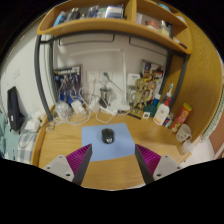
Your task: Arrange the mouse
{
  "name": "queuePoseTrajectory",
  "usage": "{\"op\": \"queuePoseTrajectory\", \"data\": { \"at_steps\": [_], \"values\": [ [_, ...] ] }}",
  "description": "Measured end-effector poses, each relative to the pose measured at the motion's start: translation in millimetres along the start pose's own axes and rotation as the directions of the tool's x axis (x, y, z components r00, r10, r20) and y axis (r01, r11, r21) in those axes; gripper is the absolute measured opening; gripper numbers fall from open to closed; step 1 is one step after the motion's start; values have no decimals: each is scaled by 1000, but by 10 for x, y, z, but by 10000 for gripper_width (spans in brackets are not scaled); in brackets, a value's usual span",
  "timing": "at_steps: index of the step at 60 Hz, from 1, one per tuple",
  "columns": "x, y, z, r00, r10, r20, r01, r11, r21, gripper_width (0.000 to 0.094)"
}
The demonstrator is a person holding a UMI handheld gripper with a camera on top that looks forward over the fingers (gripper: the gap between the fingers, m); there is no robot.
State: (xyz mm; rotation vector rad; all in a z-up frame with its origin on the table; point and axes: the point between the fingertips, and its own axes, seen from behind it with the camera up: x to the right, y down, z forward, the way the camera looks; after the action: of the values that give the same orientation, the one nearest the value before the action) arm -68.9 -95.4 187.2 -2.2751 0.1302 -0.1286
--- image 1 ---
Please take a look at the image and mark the black hanging bag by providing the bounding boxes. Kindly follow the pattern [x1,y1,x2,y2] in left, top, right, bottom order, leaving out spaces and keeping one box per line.
[7,85,25,132]

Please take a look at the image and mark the white power strip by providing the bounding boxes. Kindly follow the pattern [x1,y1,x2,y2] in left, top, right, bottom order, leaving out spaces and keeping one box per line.
[99,105,120,116]

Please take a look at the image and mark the white red-capped lotion bottle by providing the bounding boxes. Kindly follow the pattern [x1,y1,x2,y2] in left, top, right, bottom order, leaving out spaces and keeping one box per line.
[153,96,172,126]

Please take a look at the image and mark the red yellow snack canister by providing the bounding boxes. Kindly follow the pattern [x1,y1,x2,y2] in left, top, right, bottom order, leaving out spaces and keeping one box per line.
[170,102,193,134]

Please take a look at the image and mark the blue bottle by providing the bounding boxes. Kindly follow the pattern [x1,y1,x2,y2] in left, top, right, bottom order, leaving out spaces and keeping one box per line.
[152,93,162,108]

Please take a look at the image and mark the white cube charger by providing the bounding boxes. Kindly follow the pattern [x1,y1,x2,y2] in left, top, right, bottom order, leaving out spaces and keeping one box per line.
[70,99,86,116]

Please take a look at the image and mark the light blue mouse pad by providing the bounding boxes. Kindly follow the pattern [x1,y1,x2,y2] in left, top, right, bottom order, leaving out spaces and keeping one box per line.
[81,122,136,163]

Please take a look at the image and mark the white wall socket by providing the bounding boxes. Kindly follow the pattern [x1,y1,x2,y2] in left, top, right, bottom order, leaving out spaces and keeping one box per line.
[87,70,100,83]

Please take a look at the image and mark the wooden shelf unit grey posts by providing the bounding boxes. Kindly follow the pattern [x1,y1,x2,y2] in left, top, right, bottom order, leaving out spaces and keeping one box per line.
[33,0,194,122]

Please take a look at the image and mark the white mug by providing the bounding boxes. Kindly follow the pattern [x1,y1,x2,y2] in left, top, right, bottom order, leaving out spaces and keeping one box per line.
[175,123,193,143]

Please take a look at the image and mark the small white cup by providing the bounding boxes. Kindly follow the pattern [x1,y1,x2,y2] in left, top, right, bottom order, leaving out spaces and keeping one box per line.
[178,141,194,155]

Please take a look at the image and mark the white cable tangle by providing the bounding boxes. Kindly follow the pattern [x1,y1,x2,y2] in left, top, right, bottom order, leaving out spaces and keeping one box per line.
[53,86,131,126]

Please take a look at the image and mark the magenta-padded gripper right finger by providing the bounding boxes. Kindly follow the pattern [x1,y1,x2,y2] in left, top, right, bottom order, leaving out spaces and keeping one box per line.
[134,144,184,185]

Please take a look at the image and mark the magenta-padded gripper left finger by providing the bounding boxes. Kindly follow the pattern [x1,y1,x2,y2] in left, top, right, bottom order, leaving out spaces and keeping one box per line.
[43,143,93,186]

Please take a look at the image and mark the brown tree-creature figurine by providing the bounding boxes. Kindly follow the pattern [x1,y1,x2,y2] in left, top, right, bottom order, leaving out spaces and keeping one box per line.
[133,78,152,116]

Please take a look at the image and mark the robot model kit box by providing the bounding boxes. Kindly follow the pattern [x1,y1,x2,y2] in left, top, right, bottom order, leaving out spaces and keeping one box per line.
[53,64,83,101]

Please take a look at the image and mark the black computer mouse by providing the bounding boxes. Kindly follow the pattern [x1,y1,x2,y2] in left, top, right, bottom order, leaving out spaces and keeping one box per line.
[101,128,115,145]

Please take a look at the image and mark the colourful printed box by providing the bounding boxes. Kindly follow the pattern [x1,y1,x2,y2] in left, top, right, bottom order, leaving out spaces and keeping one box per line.
[139,59,165,84]

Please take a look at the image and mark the white tissue pack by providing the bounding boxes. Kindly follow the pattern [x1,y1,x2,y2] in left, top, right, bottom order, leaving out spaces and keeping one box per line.
[24,118,41,133]

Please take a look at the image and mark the clear dome-lid plastic cup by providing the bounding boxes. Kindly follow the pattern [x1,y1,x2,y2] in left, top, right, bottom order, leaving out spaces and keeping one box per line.
[54,101,71,118]

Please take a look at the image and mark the steel tumbler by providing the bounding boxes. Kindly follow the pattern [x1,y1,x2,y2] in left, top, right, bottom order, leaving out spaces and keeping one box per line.
[99,87,113,103]

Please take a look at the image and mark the plaid and teal bedding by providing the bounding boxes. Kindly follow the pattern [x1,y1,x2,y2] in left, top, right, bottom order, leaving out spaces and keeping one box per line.
[0,109,39,164]

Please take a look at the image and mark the white wall switch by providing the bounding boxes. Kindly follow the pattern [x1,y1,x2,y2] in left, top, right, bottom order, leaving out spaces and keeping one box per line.
[12,68,22,80]

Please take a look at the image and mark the clear snack bag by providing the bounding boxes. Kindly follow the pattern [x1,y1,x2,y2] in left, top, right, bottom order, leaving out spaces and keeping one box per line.
[45,120,56,132]

